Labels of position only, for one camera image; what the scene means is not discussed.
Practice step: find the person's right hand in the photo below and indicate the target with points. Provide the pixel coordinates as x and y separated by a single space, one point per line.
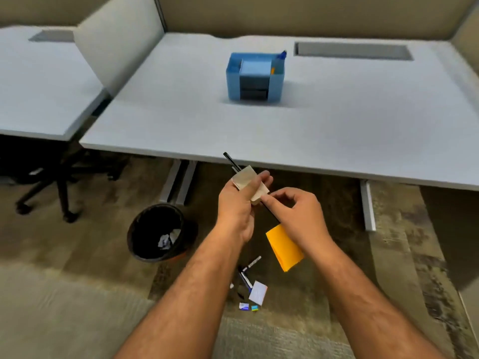
299 216

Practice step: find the person's left hand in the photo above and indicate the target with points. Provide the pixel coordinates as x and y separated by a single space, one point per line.
235 209

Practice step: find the cream paper scrap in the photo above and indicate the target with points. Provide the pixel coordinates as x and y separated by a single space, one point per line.
249 183

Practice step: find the orange sticky note pad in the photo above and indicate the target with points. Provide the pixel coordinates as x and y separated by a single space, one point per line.
284 250

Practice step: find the black silver slim pen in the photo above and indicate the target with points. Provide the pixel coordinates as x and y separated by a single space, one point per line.
229 159

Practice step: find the blue capped white marker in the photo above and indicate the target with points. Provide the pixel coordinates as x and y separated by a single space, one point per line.
254 262

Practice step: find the black capped white marker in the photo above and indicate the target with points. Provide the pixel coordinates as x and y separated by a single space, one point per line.
247 280

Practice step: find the lined white notepad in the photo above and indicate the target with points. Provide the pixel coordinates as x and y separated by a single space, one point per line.
258 293

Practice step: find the orange bin with black liner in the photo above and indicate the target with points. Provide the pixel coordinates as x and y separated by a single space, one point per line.
149 228

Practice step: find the white blue eraser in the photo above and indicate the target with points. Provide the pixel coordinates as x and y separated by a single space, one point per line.
244 306

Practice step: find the blue desk organizer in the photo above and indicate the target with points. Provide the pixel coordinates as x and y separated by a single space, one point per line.
234 85

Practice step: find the person's right forearm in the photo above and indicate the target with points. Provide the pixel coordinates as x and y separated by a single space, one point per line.
366 306

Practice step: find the person's left forearm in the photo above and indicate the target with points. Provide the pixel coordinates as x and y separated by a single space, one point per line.
187 302

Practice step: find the grey desk leg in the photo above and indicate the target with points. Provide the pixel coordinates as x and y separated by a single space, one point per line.
368 205
187 183
170 181

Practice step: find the black office chair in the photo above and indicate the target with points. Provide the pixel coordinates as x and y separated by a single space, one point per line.
56 175

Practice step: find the white divider screen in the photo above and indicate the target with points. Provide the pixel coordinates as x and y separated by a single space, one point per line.
119 44

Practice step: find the beige partition panel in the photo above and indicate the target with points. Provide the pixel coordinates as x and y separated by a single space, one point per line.
299 14
45 11

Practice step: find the beige side panel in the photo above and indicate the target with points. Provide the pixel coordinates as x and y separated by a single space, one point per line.
467 41

